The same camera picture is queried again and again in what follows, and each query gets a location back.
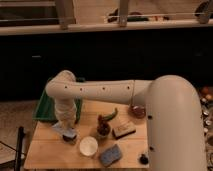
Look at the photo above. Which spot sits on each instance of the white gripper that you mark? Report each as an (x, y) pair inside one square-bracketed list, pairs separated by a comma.
[(65, 112)]

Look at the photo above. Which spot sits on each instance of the light blue towel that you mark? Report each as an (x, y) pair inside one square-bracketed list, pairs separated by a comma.
[(69, 132)]

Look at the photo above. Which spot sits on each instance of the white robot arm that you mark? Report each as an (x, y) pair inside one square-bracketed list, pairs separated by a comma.
[(173, 112)]

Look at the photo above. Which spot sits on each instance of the metal cup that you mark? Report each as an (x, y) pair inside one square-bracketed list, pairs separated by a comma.
[(70, 139)]

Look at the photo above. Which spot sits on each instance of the small dark cup with fruit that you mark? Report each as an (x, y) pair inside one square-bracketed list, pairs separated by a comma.
[(103, 128)]

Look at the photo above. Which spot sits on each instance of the green plastic tray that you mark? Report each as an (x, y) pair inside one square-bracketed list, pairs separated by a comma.
[(44, 110)]

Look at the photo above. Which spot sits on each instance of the green pepper toy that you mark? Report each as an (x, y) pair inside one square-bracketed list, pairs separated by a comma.
[(109, 116)]

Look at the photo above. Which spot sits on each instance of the white round bowl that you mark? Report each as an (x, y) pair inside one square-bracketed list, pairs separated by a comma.
[(88, 146)]

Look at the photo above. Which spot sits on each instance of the black stand left of table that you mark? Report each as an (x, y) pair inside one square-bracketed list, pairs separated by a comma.
[(18, 154)]

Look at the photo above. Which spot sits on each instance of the brown rectangular sponge block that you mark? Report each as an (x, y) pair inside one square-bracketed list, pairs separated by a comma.
[(123, 130)]

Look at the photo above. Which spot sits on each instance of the blue sponge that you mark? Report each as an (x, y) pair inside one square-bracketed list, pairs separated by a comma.
[(110, 155)]

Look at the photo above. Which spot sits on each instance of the dark red bowl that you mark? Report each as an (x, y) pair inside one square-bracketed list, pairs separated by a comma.
[(138, 112)]

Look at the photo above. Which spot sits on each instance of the dish brush with white handle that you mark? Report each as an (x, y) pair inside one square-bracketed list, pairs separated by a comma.
[(143, 159)]

